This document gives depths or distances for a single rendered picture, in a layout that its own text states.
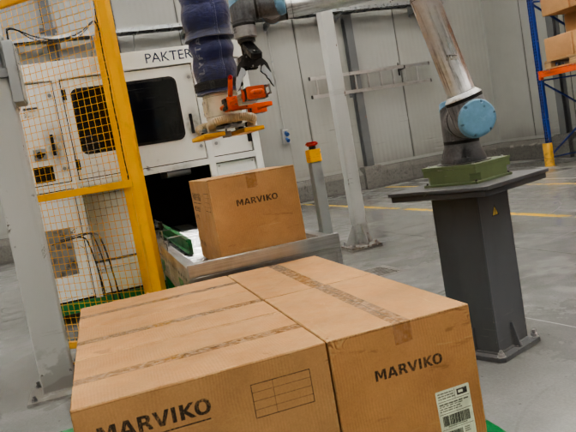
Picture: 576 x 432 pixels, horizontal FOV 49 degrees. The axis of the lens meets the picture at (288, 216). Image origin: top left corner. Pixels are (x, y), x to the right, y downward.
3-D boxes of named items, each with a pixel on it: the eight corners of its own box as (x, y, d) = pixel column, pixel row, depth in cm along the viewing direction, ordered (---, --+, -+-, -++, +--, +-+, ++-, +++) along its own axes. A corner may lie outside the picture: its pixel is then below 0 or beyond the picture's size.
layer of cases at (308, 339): (100, 405, 255) (80, 308, 251) (330, 343, 283) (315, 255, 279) (106, 582, 141) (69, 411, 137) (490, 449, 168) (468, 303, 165)
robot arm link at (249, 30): (258, 22, 246) (233, 26, 243) (260, 35, 247) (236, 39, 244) (252, 28, 255) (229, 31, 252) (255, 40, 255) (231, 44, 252)
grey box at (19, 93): (18, 107, 327) (6, 48, 324) (29, 105, 328) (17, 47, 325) (14, 102, 308) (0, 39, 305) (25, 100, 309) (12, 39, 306)
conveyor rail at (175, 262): (149, 255, 495) (145, 231, 493) (156, 254, 496) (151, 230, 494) (195, 311, 274) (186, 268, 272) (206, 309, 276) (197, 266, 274)
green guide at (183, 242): (149, 236, 494) (147, 224, 493) (163, 232, 497) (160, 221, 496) (175, 258, 341) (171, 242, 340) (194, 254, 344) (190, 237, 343)
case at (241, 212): (202, 255, 336) (188, 181, 332) (274, 240, 347) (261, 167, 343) (223, 270, 279) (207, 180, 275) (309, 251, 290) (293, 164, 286)
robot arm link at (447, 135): (472, 136, 282) (467, 97, 280) (485, 136, 265) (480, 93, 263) (439, 142, 282) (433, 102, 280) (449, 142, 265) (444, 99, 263)
